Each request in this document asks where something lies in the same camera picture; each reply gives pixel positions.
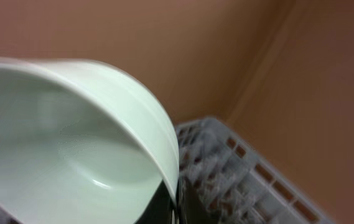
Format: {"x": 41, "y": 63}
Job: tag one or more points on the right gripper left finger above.
{"x": 160, "y": 209}

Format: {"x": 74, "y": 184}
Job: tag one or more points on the grey dishwasher rack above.
{"x": 234, "y": 183}

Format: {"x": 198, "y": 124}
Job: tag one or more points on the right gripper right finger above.
{"x": 190, "y": 209}

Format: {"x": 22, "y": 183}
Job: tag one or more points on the teal green bowl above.
{"x": 81, "y": 141}

